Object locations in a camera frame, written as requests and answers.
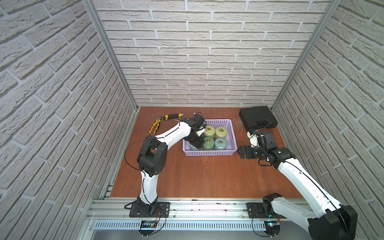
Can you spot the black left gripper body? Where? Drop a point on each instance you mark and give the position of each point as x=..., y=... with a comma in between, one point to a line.
x=195, y=140

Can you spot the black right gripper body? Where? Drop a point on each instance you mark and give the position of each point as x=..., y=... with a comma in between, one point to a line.
x=252, y=152

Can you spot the blue-grey tea canister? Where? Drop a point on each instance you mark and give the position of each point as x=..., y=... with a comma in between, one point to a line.
x=193, y=148

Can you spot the green tea canister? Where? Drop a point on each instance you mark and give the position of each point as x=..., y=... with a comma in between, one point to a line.
x=209, y=144

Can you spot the light blue tea canister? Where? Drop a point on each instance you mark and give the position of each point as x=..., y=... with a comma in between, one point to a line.
x=220, y=144

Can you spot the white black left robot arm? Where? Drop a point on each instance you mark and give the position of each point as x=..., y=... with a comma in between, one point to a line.
x=153, y=155

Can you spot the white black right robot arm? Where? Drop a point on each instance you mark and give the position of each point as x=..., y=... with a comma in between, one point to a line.
x=327, y=219

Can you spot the yellow-green middle tea canister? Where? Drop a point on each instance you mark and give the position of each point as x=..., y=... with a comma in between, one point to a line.
x=210, y=132

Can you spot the yellow-green tea canister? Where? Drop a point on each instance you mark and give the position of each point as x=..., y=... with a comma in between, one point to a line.
x=221, y=132
x=210, y=132

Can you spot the lavender plastic basket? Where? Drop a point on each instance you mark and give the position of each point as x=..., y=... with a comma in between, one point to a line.
x=230, y=138

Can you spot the yellow-green right tea canister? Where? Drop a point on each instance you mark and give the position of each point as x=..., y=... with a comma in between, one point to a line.
x=221, y=132

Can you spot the black plastic tool case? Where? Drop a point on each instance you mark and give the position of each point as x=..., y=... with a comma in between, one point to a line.
x=257, y=118

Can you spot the yellow black utility knife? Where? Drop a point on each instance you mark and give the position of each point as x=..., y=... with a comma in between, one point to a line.
x=172, y=116

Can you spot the yellow black pliers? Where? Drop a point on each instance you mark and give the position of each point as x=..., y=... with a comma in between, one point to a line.
x=155, y=125

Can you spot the right controller board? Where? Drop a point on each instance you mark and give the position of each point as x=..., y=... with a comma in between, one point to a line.
x=272, y=228

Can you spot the controller board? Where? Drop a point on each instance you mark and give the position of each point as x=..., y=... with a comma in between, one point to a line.
x=147, y=227
x=272, y=228

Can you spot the left controller board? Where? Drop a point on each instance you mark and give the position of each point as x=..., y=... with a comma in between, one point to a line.
x=147, y=227

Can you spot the white ventilation grille strip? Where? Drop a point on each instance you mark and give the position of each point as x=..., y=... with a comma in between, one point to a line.
x=184, y=225

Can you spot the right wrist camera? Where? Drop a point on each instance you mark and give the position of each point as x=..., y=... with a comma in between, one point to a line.
x=266, y=141

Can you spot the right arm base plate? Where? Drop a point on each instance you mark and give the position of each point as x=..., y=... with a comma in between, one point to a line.
x=261, y=210

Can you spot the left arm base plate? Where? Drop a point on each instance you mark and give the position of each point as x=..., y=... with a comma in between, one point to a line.
x=142, y=210

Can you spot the aluminium front rail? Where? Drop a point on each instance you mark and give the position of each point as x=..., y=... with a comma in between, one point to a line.
x=180, y=208

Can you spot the aluminium right corner post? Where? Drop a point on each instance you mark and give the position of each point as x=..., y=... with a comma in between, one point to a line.
x=320, y=27

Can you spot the aluminium corner post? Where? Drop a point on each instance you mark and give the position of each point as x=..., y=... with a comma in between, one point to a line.
x=94, y=16
x=320, y=27

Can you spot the aluminium left corner post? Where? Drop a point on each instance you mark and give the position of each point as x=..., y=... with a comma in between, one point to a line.
x=94, y=16

